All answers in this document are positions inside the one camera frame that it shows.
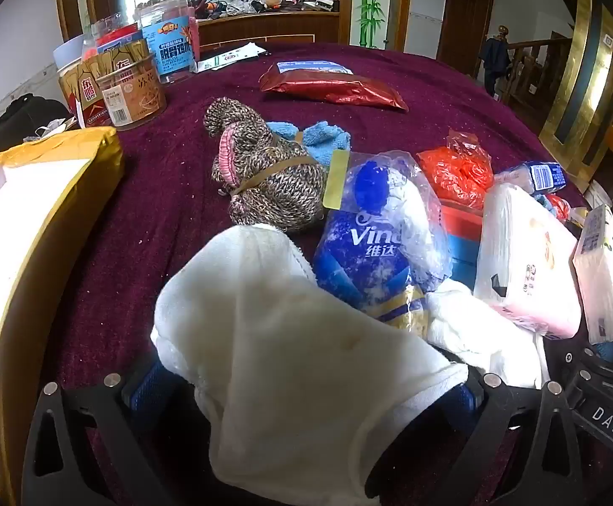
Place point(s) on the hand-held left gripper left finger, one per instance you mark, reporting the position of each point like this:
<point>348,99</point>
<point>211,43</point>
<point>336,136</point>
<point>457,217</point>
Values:
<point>148,386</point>

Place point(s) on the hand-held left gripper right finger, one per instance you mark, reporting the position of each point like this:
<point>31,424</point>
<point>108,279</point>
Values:
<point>463,398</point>

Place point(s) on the white towel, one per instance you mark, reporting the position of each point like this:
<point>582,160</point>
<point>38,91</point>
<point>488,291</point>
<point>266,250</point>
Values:
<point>485,337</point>
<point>295,369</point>

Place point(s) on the white pink tissue pack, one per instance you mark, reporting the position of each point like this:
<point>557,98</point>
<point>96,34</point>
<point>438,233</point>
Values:
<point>522,263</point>

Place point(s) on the lemon print tissue pack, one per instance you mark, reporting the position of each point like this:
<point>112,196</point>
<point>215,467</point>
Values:
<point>599,274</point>

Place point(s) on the gold cardboard box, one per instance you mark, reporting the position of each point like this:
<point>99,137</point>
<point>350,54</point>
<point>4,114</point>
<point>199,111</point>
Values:
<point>37,253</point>

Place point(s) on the blue tissue roll pack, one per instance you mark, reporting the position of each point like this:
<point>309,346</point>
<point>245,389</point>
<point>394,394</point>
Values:
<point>359,253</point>

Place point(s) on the light blue cloth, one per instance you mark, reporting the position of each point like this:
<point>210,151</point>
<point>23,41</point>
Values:
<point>322,137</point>
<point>543,201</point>

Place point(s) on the orange red plastic bag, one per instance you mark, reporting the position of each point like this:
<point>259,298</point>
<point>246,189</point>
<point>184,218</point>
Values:
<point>559,208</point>
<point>454,174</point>

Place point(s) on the small blue tissue packet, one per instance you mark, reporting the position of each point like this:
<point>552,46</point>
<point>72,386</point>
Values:
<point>541,176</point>

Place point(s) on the maroon tablecloth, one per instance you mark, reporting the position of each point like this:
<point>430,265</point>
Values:
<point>179,253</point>

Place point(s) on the clear plastic bag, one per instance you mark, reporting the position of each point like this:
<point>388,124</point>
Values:
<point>48,129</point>

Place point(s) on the brown label plastic jar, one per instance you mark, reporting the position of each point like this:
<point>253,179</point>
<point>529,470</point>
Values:
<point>132,100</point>

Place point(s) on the red foil packet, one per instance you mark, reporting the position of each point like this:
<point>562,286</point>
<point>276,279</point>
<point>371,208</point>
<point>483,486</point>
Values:
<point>338,89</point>

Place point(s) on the wooden stair railing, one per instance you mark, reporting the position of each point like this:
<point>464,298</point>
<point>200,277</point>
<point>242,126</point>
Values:
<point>538,68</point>

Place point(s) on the blue label clear jar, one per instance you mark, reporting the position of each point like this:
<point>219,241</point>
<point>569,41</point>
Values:
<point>172,47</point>

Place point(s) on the white green paper leaflets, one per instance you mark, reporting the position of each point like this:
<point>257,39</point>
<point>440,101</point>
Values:
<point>232,55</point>

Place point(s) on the white lid jar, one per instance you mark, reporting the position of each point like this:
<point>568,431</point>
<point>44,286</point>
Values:
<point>69,52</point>

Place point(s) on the gold black pillar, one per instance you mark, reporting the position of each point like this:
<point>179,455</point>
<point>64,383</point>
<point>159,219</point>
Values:
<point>583,74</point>

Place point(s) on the blue white flat packet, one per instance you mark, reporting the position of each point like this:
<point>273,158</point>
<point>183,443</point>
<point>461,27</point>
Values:
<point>311,67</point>

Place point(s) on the wooden cabinet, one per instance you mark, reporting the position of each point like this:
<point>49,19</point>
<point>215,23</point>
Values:
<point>269,29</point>

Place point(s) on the brown wooden door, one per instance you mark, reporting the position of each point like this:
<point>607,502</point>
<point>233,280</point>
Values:
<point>464,16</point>

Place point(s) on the bamboo print glass panel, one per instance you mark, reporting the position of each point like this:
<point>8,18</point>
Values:
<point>372,5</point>

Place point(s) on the wooden glass partition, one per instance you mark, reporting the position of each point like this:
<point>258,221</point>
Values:
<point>346,0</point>

